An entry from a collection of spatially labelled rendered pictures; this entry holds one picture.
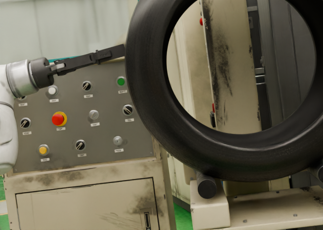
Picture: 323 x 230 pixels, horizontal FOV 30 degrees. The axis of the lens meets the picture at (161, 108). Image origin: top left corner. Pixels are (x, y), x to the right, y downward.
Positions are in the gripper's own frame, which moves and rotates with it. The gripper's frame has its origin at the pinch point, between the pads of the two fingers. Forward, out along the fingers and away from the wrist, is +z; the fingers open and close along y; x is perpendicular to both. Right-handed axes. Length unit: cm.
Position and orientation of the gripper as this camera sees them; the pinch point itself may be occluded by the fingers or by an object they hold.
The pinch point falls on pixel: (112, 53)
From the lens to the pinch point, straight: 152.3
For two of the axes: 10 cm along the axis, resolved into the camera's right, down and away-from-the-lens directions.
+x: 2.7, 9.6, 0.5
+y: 0.4, -0.6, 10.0
